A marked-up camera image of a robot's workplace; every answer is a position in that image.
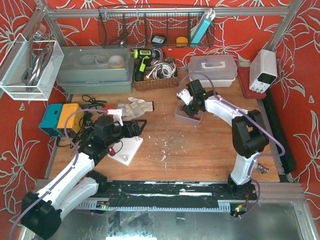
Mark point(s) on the red cube adapter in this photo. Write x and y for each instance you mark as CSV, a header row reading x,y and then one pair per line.
x,y
109,107

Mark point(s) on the white plastic storage case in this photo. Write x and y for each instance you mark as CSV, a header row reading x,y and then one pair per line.
x,y
221,69

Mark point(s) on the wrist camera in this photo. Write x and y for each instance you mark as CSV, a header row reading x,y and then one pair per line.
x,y
185,96
117,114

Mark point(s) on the red mat under supply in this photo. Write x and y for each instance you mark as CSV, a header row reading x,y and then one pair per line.
x,y
243,74

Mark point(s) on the grey green plastic toolbox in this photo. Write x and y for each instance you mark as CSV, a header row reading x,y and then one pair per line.
x,y
96,70

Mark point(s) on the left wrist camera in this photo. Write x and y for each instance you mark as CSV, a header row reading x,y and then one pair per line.
x,y
117,114

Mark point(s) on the yellow tape measure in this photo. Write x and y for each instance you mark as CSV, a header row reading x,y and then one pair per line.
x,y
181,42

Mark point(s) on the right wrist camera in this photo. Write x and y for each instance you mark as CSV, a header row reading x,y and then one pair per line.
x,y
185,96

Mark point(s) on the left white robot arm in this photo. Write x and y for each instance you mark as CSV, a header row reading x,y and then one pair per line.
x,y
44,211

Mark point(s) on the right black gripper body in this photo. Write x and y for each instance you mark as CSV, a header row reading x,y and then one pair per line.
x,y
189,110

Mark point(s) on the teal and yellow device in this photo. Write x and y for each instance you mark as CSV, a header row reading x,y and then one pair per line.
x,y
55,116

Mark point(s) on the red spring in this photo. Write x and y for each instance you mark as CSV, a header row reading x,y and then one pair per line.
x,y
112,150

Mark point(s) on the clear acrylic wall bin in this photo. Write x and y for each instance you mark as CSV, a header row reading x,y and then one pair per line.
x,y
29,71

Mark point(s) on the aluminium frame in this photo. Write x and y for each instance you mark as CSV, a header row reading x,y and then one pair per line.
x,y
86,10

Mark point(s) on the woven wicker basket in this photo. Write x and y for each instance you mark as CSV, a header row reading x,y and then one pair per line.
x,y
159,76

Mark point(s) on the white bench power supply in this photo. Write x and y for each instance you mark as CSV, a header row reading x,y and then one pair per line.
x,y
263,71

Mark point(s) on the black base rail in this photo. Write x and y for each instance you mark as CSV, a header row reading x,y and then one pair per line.
x,y
122,195

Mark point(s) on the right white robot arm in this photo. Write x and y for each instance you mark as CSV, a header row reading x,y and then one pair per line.
x,y
248,131

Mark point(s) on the blue white power strip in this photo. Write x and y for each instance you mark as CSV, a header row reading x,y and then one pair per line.
x,y
197,32

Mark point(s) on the white peg base plate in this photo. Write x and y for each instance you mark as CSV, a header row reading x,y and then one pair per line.
x,y
126,149

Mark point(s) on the yellow green cordless drill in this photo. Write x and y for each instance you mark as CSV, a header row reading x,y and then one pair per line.
x,y
144,57

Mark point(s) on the translucent plastic spring box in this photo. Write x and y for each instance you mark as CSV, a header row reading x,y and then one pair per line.
x,y
181,116

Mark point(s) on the beige work glove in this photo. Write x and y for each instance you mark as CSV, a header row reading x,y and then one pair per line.
x,y
136,108

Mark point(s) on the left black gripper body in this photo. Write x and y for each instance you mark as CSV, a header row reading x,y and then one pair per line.
x,y
133,127

